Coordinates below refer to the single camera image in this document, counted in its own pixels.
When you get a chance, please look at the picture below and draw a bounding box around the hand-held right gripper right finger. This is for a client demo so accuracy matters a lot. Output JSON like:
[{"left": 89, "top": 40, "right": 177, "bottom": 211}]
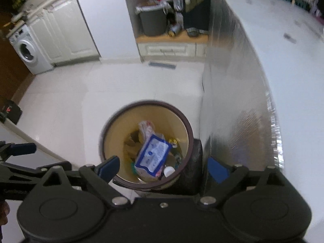
[{"left": 199, "top": 157, "right": 284, "bottom": 207}]

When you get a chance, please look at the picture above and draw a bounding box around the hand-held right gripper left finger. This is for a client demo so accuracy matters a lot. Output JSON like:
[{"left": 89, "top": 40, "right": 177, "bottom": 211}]
[{"left": 38, "top": 156, "right": 131, "bottom": 207}]

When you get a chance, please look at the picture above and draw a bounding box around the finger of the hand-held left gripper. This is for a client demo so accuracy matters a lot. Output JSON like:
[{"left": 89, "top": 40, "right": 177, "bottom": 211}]
[
  {"left": 0, "top": 142, "right": 36, "bottom": 157},
  {"left": 0, "top": 161, "right": 72, "bottom": 180}
]

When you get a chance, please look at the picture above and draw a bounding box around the tan bin with brown rim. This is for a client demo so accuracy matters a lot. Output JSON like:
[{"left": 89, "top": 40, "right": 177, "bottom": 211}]
[{"left": 101, "top": 100, "right": 194, "bottom": 190}]

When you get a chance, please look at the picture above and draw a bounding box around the blue white plastic packet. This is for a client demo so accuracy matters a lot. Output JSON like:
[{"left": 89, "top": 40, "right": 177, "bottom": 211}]
[{"left": 134, "top": 134, "right": 173, "bottom": 178}]

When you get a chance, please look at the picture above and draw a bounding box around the white red wrapper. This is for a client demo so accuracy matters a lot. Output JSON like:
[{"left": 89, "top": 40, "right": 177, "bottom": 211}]
[{"left": 138, "top": 121, "right": 155, "bottom": 142}]

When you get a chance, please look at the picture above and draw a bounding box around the person's left hand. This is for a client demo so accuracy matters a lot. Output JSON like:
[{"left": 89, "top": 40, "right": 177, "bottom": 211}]
[{"left": 0, "top": 201, "right": 11, "bottom": 227}]

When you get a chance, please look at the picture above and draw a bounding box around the black box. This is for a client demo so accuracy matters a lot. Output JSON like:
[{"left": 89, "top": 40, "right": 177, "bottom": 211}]
[{"left": 0, "top": 99, "right": 23, "bottom": 125}]

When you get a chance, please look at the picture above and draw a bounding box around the brown wooden door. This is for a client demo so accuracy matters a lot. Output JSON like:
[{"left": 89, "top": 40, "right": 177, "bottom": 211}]
[{"left": 0, "top": 13, "right": 34, "bottom": 102}]

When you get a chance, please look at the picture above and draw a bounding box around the foil wrapped white table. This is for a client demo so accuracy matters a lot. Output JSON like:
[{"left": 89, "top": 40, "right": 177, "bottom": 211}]
[{"left": 199, "top": 0, "right": 324, "bottom": 233}]

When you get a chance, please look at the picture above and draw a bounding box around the white washing machine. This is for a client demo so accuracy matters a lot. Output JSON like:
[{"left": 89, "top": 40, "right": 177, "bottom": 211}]
[{"left": 9, "top": 25, "right": 54, "bottom": 75}]

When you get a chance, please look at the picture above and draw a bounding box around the grey floor strip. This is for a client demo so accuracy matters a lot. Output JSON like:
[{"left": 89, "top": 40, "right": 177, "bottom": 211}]
[{"left": 148, "top": 61, "right": 177, "bottom": 69}]

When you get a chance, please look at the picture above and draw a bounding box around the white drawer cabinet wooden top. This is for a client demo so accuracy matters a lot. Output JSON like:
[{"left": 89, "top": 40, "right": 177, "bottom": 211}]
[{"left": 135, "top": 34, "right": 209, "bottom": 62}]

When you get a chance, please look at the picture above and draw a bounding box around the grey plastic bucket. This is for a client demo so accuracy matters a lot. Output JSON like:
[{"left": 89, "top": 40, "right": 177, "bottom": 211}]
[{"left": 135, "top": 1, "right": 171, "bottom": 36}]

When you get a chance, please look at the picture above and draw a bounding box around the black bag with green lid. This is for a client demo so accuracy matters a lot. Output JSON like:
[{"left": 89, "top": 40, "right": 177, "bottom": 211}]
[{"left": 183, "top": 0, "right": 212, "bottom": 34}]

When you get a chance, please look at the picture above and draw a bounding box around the dark soda bottle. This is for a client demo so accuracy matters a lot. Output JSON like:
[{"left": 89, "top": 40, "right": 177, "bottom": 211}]
[{"left": 173, "top": 0, "right": 184, "bottom": 23}]

